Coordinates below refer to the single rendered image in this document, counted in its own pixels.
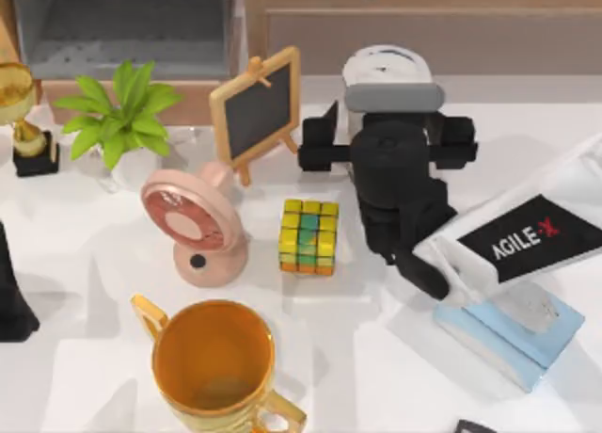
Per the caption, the wooden framed blackboard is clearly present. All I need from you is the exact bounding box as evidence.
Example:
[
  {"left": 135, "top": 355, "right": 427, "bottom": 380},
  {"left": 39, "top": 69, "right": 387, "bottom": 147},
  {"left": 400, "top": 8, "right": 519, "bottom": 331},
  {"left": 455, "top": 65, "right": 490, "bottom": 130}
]
[{"left": 208, "top": 44, "right": 303, "bottom": 186}]

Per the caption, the pink desk fan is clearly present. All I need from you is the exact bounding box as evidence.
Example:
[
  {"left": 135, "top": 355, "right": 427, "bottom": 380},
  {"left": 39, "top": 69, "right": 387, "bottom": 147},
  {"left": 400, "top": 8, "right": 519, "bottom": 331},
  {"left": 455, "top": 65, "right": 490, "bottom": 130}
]
[{"left": 140, "top": 161, "right": 250, "bottom": 289}]

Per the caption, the dark flat object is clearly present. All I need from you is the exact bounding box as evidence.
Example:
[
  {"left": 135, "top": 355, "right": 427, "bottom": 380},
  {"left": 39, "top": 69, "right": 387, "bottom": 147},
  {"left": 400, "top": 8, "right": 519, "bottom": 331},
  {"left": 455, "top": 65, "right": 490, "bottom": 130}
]
[{"left": 453, "top": 418, "right": 500, "bottom": 433}]

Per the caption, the wooden cupboard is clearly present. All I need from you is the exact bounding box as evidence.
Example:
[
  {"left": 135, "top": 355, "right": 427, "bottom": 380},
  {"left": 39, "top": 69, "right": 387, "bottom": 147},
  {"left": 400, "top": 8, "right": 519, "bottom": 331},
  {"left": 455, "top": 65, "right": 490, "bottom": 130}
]
[{"left": 0, "top": 0, "right": 602, "bottom": 78}]

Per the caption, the small gold trophy black base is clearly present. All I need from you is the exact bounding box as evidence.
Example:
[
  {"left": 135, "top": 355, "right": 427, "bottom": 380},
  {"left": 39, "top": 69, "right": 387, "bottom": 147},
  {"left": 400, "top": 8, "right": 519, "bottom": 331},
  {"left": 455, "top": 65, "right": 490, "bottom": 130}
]
[{"left": 0, "top": 62, "right": 62, "bottom": 178}]

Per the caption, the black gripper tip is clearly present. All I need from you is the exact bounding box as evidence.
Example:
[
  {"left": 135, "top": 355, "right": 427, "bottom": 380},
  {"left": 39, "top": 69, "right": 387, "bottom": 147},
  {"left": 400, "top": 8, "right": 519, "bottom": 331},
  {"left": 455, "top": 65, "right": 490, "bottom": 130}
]
[{"left": 0, "top": 219, "right": 41, "bottom": 345}]

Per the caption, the light blue book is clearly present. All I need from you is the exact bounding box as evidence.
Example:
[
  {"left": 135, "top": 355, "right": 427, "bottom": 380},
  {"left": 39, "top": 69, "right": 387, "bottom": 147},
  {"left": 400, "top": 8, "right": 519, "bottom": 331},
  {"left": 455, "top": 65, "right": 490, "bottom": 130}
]
[{"left": 432, "top": 281, "right": 586, "bottom": 393}]

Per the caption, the grey pierced drawer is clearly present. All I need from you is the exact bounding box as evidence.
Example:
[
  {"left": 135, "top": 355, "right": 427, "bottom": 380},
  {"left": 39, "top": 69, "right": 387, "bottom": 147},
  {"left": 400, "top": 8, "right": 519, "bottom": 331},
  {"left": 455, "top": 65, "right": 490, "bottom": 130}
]
[{"left": 11, "top": 0, "right": 248, "bottom": 82}]

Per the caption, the colourful puzzle cube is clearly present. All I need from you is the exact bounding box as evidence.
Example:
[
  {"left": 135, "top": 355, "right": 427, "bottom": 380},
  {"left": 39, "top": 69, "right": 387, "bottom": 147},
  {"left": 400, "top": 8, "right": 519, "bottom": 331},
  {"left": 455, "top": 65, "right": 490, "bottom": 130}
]
[{"left": 277, "top": 198, "right": 341, "bottom": 278}]

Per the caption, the green plant in white pot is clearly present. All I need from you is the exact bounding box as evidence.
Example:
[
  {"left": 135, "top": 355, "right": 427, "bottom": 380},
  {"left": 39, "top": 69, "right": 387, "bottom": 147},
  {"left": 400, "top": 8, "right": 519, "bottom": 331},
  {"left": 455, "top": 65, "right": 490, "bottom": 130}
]
[{"left": 52, "top": 59, "right": 185, "bottom": 192}]

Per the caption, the large gold trophy cup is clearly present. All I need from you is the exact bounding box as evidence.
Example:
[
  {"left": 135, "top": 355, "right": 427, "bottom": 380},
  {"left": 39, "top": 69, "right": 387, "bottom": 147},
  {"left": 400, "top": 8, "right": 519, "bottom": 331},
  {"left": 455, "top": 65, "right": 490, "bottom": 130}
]
[{"left": 130, "top": 293, "right": 309, "bottom": 433}]

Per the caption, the pale grey rounded box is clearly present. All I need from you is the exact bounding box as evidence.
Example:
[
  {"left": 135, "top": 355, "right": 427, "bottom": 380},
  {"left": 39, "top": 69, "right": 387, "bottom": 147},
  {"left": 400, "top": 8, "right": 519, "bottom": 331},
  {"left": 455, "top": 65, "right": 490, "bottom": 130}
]
[{"left": 346, "top": 83, "right": 446, "bottom": 115}]

